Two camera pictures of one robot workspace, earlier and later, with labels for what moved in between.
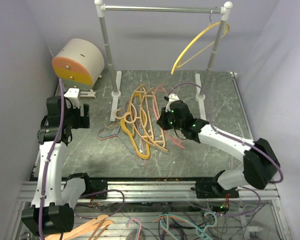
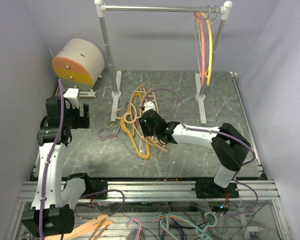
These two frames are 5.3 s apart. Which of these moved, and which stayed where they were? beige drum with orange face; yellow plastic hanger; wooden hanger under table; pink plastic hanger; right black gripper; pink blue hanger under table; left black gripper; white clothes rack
Moved: pink plastic hanger; yellow plastic hanger; right black gripper
Stayed: wooden hanger under table; beige drum with orange face; pink blue hanger under table; left black gripper; white clothes rack
